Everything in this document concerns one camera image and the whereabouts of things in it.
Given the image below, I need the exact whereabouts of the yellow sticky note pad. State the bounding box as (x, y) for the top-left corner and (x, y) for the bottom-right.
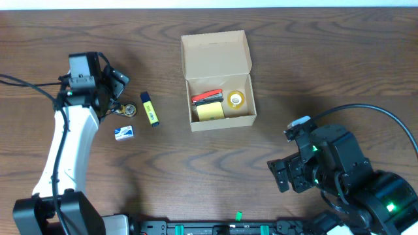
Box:
(197, 102), (225, 121)

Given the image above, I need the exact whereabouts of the brown cardboard box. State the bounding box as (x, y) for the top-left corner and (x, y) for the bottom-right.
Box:
(181, 30), (257, 132)

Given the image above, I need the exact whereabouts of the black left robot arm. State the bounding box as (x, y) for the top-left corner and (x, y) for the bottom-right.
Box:
(13, 59), (131, 234)

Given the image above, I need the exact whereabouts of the yellow clear tape roll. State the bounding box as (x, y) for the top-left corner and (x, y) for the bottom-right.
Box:
(228, 91), (245, 110)

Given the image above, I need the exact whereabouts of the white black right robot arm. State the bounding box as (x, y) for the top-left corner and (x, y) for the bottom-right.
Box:
(267, 124), (417, 234)

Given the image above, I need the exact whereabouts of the correction tape dispenser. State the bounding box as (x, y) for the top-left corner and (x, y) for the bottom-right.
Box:
(109, 103), (137, 118)

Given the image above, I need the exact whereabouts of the yellow highlighter blue cap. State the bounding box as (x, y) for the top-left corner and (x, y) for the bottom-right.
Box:
(140, 91), (159, 127)

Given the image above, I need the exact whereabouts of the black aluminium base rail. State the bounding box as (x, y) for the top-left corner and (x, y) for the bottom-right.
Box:
(104, 214), (327, 235)

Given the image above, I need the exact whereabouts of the blue white staples box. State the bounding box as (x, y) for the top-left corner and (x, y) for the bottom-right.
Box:
(114, 125), (135, 141)

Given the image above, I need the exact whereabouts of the small green clip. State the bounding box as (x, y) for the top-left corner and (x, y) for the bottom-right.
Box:
(235, 211), (242, 221)

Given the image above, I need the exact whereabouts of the red black stapler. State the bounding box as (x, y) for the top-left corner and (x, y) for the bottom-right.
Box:
(191, 89), (223, 106)

